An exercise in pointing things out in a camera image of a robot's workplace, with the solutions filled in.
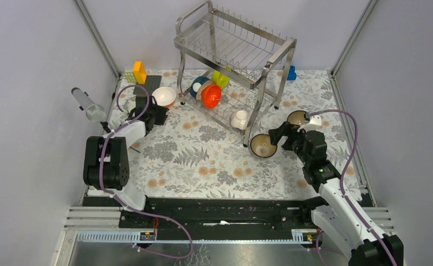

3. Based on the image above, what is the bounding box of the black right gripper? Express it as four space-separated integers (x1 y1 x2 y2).
268 121 310 166

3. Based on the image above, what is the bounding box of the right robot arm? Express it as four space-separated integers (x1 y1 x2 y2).
268 121 404 265

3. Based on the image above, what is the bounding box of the blue tan-inside bowl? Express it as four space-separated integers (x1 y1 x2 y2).
287 110 309 127

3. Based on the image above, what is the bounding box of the yellow-green bowl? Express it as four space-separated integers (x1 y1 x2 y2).
212 70 230 89

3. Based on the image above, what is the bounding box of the blue toy block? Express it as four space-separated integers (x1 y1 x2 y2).
287 65 297 81

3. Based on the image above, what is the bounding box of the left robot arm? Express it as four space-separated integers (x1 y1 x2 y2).
83 96 169 228

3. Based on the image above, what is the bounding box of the silver microphone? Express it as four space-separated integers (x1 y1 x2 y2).
71 87 106 122

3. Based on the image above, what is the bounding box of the black microphone tripod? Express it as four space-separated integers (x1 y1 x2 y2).
102 121 146 155

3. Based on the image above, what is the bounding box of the steel two-tier dish rack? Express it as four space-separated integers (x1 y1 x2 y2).
174 1 297 147

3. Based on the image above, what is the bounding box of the orange bowl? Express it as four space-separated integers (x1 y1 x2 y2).
201 85 222 109

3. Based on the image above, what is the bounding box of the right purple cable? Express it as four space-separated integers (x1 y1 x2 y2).
303 109 397 266

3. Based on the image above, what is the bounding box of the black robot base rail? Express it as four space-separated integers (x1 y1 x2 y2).
119 197 327 241

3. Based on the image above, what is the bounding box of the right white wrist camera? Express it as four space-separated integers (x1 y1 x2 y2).
297 115 322 132

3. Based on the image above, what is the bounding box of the floral table mat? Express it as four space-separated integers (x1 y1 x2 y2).
128 70 361 200

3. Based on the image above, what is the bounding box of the white orange-rimmed bowl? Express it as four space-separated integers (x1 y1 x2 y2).
152 86 176 108

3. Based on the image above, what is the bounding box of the grey building baseplate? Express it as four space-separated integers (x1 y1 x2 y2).
133 75 162 96

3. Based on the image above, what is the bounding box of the light green toy block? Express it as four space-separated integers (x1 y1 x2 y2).
123 71 136 84

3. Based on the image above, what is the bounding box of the brown rimmed tan bowl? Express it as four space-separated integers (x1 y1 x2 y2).
250 134 278 158

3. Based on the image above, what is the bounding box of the small white cup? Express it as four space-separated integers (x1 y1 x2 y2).
230 110 249 130

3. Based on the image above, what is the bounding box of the orange toy block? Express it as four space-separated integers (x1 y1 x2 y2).
132 61 147 85

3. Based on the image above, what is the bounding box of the dark blue bowl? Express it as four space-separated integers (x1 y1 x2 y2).
190 76 211 100

